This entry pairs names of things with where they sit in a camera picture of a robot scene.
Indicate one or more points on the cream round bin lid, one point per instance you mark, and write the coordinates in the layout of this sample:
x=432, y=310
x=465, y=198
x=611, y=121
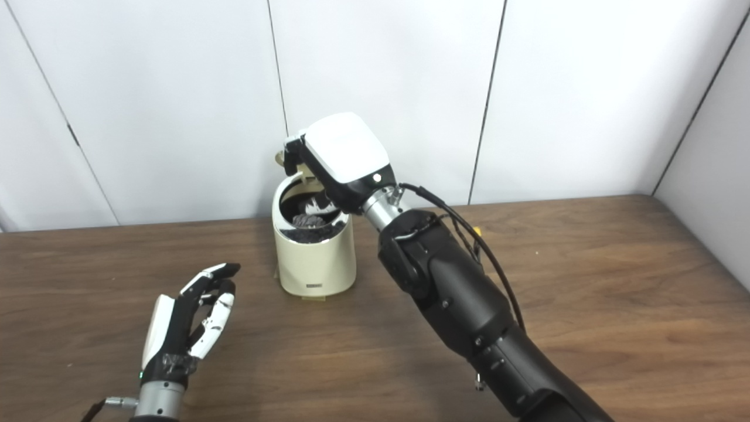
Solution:
x=280, y=158

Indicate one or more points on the white paper ball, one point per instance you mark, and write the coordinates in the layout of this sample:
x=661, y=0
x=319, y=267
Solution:
x=307, y=220

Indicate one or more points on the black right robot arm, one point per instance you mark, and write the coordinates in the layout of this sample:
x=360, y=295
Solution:
x=463, y=299

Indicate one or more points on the white and black right hand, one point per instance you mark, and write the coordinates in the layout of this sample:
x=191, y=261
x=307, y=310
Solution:
x=348, y=149

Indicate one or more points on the cream-colored bin body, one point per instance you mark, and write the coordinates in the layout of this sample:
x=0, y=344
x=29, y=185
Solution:
x=316, y=264

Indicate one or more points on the white and black left hand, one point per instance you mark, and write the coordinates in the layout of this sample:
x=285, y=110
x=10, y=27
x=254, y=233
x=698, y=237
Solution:
x=173, y=328

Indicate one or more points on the black wall panel hinge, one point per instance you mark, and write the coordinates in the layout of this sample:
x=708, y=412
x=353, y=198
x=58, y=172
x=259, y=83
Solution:
x=72, y=135

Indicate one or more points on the yellowish tape under bin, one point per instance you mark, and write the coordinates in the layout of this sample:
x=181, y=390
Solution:
x=313, y=298

